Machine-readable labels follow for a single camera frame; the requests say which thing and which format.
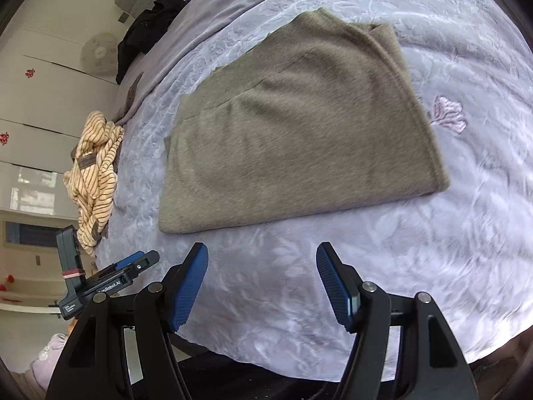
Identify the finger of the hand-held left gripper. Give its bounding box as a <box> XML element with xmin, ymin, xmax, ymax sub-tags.
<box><xmin>125</xmin><ymin>252</ymin><xmax>161</xmax><ymax>281</ymax></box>
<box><xmin>112</xmin><ymin>251</ymin><xmax>147</xmax><ymax>271</ymax></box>

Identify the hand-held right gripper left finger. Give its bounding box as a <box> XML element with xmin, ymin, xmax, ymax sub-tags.
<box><xmin>45</xmin><ymin>242</ymin><xmax>209</xmax><ymax>400</ymax></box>

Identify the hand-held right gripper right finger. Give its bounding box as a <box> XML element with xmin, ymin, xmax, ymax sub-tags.
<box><xmin>315</xmin><ymin>242</ymin><xmax>479</xmax><ymax>400</ymax></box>

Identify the olive grey knit sweater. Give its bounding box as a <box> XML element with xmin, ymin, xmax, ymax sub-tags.
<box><xmin>158</xmin><ymin>7</ymin><xmax>451</xmax><ymax>235</ymax></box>

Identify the black clothes pile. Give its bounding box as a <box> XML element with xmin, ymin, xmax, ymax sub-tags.
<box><xmin>115</xmin><ymin>0</ymin><xmax>194</xmax><ymax>85</ymax></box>

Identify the cream striped shirt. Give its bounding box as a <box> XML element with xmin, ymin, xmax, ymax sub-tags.
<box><xmin>62</xmin><ymin>110</ymin><xmax>126</xmax><ymax>256</ymax></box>

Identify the lavender embossed blanket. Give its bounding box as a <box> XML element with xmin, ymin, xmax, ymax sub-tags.
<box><xmin>94</xmin><ymin>0</ymin><xmax>533</xmax><ymax>384</ymax></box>

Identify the pink shoe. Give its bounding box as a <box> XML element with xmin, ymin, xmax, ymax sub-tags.
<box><xmin>30</xmin><ymin>332</ymin><xmax>71</xmax><ymax>393</ymax></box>

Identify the white wardrobe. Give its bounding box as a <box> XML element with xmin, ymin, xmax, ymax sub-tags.
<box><xmin>0</xmin><ymin>0</ymin><xmax>126</xmax><ymax>221</ymax></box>

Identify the white standing fan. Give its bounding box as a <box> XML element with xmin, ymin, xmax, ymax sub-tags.
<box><xmin>80</xmin><ymin>30</ymin><xmax>120</xmax><ymax>78</ymax></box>

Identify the grey purple duvet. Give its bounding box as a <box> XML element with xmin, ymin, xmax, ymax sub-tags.
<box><xmin>112</xmin><ymin>0</ymin><xmax>346</xmax><ymax>128</ymax></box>

